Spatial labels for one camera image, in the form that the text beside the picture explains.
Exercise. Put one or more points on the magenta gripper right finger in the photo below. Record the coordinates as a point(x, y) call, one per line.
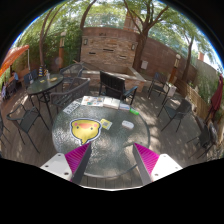
point(153, 166)

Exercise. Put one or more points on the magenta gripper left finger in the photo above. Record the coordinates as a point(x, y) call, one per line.
point(69, 166)

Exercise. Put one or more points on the yellow duck mouse pad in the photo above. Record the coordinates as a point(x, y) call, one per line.
point(85, 130)

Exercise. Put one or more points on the round glass patio table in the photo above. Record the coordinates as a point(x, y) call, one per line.
point(112, 150)

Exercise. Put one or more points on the yellow QR code card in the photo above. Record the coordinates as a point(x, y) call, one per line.
point(106, 124)

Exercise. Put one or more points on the green small object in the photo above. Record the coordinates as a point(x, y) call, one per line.
point(134, 111)

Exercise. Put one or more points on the white printed sheet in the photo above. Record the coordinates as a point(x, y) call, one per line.
point(71, 107)

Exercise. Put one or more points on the black metal chair left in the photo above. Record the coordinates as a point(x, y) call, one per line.
point(26, 121)

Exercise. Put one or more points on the small pale card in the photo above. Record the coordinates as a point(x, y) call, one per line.
point(124, 107)

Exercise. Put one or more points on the colourful open booklet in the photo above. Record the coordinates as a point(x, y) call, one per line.
point(92, 101)

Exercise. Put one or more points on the dark chair right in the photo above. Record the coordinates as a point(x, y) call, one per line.
point(178, 113)

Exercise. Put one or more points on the white book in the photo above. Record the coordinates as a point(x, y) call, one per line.
point(111, 102)

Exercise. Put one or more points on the dark wicker chair left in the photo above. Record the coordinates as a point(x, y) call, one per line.
point(77, 89)

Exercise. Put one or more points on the black chair far right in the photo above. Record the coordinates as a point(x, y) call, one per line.
point(159, 84)

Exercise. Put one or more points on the black bench chair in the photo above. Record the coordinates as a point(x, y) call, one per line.
point(113, 86)

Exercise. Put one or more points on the folded red umbrella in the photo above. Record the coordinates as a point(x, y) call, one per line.
point(215, 100)

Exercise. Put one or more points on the wicker chair behind table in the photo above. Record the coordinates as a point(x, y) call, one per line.
point(70, 72)

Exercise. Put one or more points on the orange patio umbrella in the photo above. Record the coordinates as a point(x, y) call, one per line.
point(11, 56)

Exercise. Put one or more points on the stone fountain wall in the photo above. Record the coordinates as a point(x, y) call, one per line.
point(112, 50)

